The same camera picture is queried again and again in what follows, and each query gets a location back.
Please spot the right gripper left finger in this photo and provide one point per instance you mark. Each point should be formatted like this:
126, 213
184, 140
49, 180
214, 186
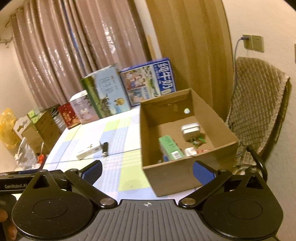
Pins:
83, 180

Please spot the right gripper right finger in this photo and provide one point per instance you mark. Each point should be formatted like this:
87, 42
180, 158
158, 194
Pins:
211, 181

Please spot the green snack wrapper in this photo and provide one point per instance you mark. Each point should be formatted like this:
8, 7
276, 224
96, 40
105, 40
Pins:
197, 142

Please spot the green white medicine box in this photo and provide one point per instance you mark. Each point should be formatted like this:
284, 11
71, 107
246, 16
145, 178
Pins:
169, 149

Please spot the white knitted cloth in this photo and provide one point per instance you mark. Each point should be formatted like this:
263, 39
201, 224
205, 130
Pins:
191, 151

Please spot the white flat medicine box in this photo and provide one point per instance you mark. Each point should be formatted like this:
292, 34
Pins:
91, 149

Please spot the black lighter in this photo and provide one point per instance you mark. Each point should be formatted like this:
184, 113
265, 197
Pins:
105, 149

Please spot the checkered table cloth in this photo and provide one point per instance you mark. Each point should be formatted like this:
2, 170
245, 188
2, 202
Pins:
122, 176

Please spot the small tin can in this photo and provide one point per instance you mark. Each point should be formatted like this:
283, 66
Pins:
190, 131

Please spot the open cardboard box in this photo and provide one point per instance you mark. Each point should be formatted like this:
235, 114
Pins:
165, 115

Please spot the brown cardboard boxes stack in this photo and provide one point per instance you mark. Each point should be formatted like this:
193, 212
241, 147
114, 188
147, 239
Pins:
44, 131

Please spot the red gift box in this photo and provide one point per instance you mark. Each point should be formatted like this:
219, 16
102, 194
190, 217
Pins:
68, 115

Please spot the white humidifier box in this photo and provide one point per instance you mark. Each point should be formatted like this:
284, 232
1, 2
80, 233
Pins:
83, 108

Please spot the green milk carton box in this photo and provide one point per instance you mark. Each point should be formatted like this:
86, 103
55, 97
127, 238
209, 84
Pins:
106, 91

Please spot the quilted beige chair cover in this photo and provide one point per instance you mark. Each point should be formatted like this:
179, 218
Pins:
258, 105

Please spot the blue milk carton box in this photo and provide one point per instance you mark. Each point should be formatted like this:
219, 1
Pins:
149, 80

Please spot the pink shiny curtain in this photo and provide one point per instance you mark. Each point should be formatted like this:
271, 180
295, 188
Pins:
60, 42

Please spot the brown curtain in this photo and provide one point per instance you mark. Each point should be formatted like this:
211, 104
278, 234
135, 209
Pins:
195, 36

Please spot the wall socket with plug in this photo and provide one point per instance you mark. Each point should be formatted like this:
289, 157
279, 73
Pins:
247, 40

